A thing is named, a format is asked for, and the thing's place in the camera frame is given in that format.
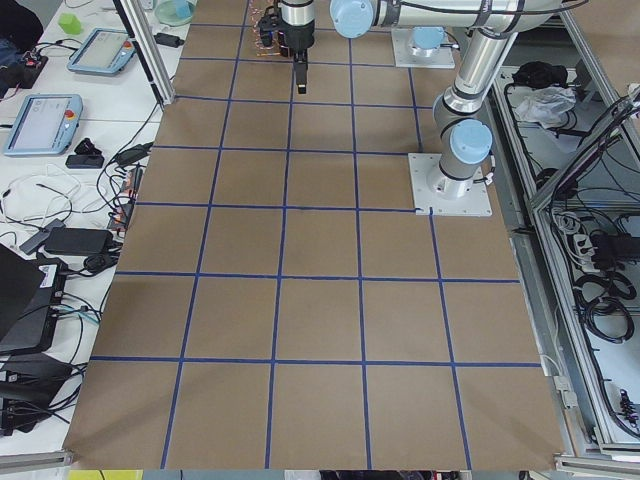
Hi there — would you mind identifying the brown gridded table mat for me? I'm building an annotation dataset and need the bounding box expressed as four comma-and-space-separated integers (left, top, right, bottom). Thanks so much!
65, 1, 564, 470

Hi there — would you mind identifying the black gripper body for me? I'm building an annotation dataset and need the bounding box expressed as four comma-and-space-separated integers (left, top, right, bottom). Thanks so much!
281, 20, 315, 53

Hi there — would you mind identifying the black power brick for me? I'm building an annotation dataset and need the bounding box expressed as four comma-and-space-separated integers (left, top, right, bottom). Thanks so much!
44, 227, 112, 256

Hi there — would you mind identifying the blue teach pendant far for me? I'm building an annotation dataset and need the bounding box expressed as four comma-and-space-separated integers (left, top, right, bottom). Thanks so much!
67, 28, 135, 76

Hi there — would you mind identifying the blue foam block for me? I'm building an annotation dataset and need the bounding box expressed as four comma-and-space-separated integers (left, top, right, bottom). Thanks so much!
172, 0, 192, 19

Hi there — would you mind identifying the dark wine bottle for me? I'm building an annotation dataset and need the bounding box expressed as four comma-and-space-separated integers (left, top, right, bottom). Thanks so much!
277, 30, 294, 58

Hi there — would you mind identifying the green glass plate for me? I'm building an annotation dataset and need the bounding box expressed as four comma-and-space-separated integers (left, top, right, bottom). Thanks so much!
154, 0, 196, 27

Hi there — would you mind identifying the blue teach pendant near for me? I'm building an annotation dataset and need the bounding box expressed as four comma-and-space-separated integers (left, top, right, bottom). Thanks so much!
3, 94, 83, 157

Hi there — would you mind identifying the black power adapter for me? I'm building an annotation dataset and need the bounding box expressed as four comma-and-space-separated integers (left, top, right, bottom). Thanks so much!
154, 32, 184, 48

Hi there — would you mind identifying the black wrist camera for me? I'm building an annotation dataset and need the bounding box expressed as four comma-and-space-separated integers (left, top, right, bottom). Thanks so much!
257, 5, 280, 48

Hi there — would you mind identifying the green block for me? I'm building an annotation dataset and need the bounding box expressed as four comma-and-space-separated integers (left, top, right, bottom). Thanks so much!
58, 12, 82, 35

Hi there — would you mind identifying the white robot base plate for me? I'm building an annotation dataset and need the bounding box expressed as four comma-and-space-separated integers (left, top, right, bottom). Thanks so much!
408, 153, 493, 217

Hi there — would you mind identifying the copper wire wine basket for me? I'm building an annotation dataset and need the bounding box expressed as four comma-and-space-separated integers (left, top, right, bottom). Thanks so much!
249, 0, 293, 59

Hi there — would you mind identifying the blue teach pendant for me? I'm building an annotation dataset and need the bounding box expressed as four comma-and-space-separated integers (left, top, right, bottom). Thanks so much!
67, 28, 135, 76
3, 94, 83, 157

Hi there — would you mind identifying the black small device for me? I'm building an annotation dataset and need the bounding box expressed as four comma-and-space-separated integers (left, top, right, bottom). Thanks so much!
65, 137, 105, 169

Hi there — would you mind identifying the aluminium frame post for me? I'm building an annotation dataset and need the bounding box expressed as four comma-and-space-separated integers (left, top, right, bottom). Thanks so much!
113, 0, 175, 107

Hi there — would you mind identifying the white crumpled cloth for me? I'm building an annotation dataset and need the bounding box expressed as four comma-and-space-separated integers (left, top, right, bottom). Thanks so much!
514, 86, 576, 129

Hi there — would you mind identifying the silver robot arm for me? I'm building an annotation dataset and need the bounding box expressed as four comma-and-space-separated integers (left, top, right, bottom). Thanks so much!
330, 1, 565, 192

